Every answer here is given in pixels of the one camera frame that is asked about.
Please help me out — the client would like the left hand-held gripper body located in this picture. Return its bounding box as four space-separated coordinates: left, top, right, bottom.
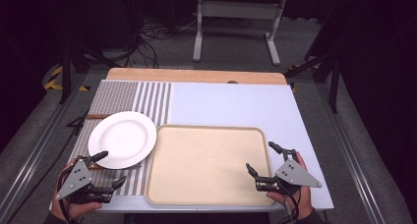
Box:
55 156 114 204

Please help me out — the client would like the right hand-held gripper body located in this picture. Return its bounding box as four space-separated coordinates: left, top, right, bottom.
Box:
255 150 323 196

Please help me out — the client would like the wooden-handled cutlery piece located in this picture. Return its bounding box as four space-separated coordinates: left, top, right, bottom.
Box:
88 162 143 171

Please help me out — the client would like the beige plastic tray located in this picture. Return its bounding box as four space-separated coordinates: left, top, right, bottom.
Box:
144 124 275 207

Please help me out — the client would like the person's right hand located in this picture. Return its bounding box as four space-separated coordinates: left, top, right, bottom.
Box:
267 151 313 220

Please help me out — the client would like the person's left hand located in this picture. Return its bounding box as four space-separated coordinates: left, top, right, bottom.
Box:
50 158 103 222

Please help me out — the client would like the white round plate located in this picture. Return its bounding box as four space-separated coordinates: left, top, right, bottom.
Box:
88 110 157 170

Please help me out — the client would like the grey striped placemat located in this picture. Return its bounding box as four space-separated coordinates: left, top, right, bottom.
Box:
67 81 173 197

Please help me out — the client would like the black metal stand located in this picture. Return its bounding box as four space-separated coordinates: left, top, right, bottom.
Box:
284 50 342 114
58 41 123 106

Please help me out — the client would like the yellow black hazard tape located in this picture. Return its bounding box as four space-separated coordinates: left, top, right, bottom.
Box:
43 64 91 92

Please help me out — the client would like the black equipment cabinet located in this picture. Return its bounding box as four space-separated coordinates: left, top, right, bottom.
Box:
65 0 141 51

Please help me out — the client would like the left hand-held gripper cable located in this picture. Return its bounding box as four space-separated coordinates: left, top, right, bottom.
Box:
56 169 73 224

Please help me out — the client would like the hand-held gripper cable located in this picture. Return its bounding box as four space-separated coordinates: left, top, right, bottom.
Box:
56 169 73 224
280 184 301 224

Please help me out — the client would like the right hand-held gripper cable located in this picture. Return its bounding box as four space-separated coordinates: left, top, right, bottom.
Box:
280 184 301 224

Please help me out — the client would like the black strap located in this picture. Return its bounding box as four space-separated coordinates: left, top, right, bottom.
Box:
65 110 89 137

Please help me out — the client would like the aluminium floor rail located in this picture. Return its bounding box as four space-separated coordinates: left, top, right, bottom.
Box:
315 82 387 224
0 72 89 220

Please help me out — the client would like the bundle of black floor cables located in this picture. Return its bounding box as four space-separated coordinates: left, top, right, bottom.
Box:
123 16 200 70

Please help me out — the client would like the white metal desk frame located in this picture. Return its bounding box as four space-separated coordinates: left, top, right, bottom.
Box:
192 0 287 67

